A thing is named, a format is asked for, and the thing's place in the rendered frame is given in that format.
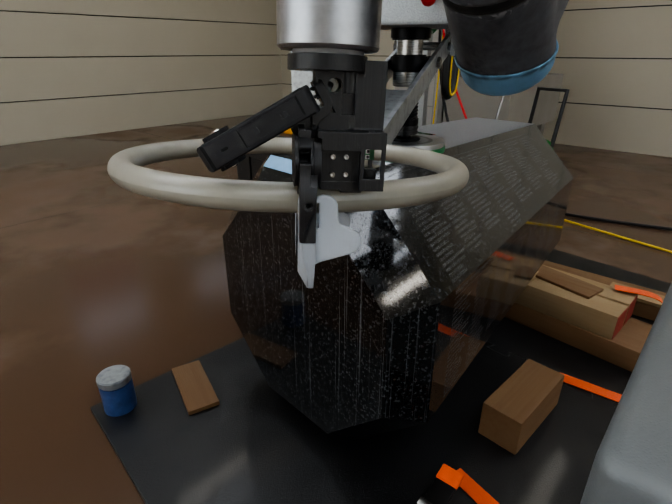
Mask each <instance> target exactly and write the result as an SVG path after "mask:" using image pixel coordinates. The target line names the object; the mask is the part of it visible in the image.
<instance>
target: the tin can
mask: <svg viewBox="0 0 672 504"><path fill-rule="evenodd" d="M96 383H97V386H98V389H99V392H100V396H101V400H102V403H103V407H104V411H105V413H106V414H107V415H108V416H111V417H118V416H122V415H125V414H127V413H129V412H131V411H132V410H133V409H134V408H135V407H136V405H137V398H136V393H135V389H134V385H133V380H132V374H131V370H130V368H129V367H128V366H125V365H114V366H110V367H108V368H105V369H104V370H102V371H101V372H100V373H99V374H98V375H97V377H96Z"/></svg>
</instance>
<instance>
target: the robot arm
mask: <svg viewBox="0 0 672 504"><path fill-rule="evenodd" d="M442 1H443V5H444V9H445V13H446V17H447V22H448V26H449V30H450V34H451V38H452V42H453V47H454V51H455V57H454V59H455V63H456V66H457V67H458V68H459V70H460V73H461V76H462V78H463V80H464V82H465V83H466V84H467V85H468V86H469V87H470V88H471V89H473V90H474V91H476V92H479V93H481V94H485V95H490V96H506V95H512V94H516V93H519V92H522V91H525V90H527V89H529V88H531V87H533V86H534V85H536V84H537V83H539V82H540V81H541V80H542V79H543V78H544V77H545V76H546V75H547V74H548V73H549V72H550V70H551V68H552V67H553V64H554V62H555V57H556V55H557V53H558V48H559V45H558V41H557V39H556V34H557V29H558V25H559V22H560V20H561V17H562V15H563V13H564V11H565V9H566V6H567V4H568V2H569V0H442ZM381 16H382V0H276V18H277V46H278V47H279V48H280V49H282V50H287V51H292V53H288V58H287V69H288V70H296V71H312V73H313V80H312V81H311V82H310V84H311V86H312V87H310V88H309V87H308V86H307V85H304V86H303V87H301V88H298V89H296V90H294V91H293V92H291V93H290V94H289V95H287V96H285V97H284V98H282V99H280V100H279V101H277V102H275V103H273V104H272V105H270V106H268V107H267V108H265V109H263V110H261V111H260V112H258V113H256V114H255V115H253V116H251V117H249V118H248V119H246V120H244V121H243V122H241V123H239V124H237V125H236V126H234V127H231V128H229V127H228V126H225V127H223V128H221V129H215V130H213V131H212V132H211V133H210V134H209V136H207V137H206V138H204V139H202V141H203V142H204V144H202V145H201V146H200V147H198V148H197V153H198V155H199V156H200V158H201V159H202V161H203V163H204V164H205V166H206V167H207V169H208V170H209V171H210V172H215V171H217V170H219V169H221V170H222V172H223V171H225V170H227V169H229V168H233V167H235V166H237V165H238V164H239V162H241V161H242V160H244V159H245V158H246V155H245V154H247V153H248V152H250V151H252V150H254V149H255V148H257V147H259V146H261V145H262V144H264V143H266V142H267V141H269V140H271V139H273V138H274V137H276V136H278V135H280V134H281V133H283V132H285V131H286V130H288V129H290V128H291V131H292V180H293V185H294V187H297V194H299V197H298V213H295V253H296V255H297V257H298V273H299V275H300V276H301V278H302V280H303V282H304V283H305V285H306V287H307V288H313V286H314V274H315V264H317V263H319V262H322V261H326V260H330V259H333V258H337V257H341V256H345V255H348V254H352V253H354V252H356V251H357V250H358V248H359V247H360V244H361V238H360V234H359V233H358V232H357V231H356V230H354V229H352V228H350V227H349V226H350V217H349V215H348V214H347V213H345V212H341V213H338V204H337V201H336V200H335V199H334V198H333V197H332V196H330V195H326V194H323V195H319V196H317V189H318V187H319V189H320V190H338V191H339V192H345V193H361V191H376V192H383V187H384V173H385V160H386V147H387V133H385V132H384V131H383V126H384V112H385V98H386V84H387V71H388V61H370V60H368V57H366V56H364V54H374V53H377V52H378V51H379V47H380V32H381ZM331 78H334V79H335V80H336V81H337V83H338V87H337V89H336V90H335V91H334V92H331V90H332V88H333V85H334V83H332V82H331V81H329V80H330V79H331ZM311 90H312V91H314V92H315V94H316V95H314V97H313V95H312V93H311ZM314 98H315V99H317V100H319V102H320V105H318V104H317V102H316V100H315V99H314ZM374 150H382V151H381V165H380V179H376V169H375V168H373V167H372V161H373V160H374ZM317 203H319V213H316V209H317Z"/></svg>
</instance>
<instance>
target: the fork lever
mask: <svg viewBox="0 0 672 504"><path fill-rule="evenodd" d="M396 47H397V40H395V41H394V44H393V53H392V54H391V55H390V56H389V57H388V58H387V59H386V60H385V61H388V71H387V82H388V81H389V80H390V79H391V78H392V76H393V72H392V70H391V69H390V66H391V56H393V55H397V48H396ZM450 47H451V34H446V36H445V37H444V39H443V40H442V41H441V42H423V50H435V51H434V53H433V54H432V55H431V57H430V58H429V60H428V61H427V62H426V64H425V65H424V67H423V68H422V69H421V71H420V72H419V74H418V75H417V76H416V78H415V79H414V81H413V82H412V83H411V85H410V86H409V87H408V89H407V90H390V89H386V98H385V112H384V126H383V131H384V132H385V133H387V144H390V145H391V144H392V142H393V140H394V139H395V137H396V136H397V134H398V133H399V131H400V129H401V128H402V126H403V125H404V123H405V122H406V120H407V118H408V117H409V115H410V114H411V112H412V111H413V109H414V107H415V106H416V104H417V103H418V101H419V100H420V98H421V96H422V95H423V93H424V92H425V90H426V88H427V87H428V85H429V84H430V82H431V81H432V79H433V77H434V76H435V74H436V73H437V71H438V70H439V69H440V68H441V65H442V63H443V62H444V60H445V59H446V57H447V55H448V54H449V52H450Z"/></svg>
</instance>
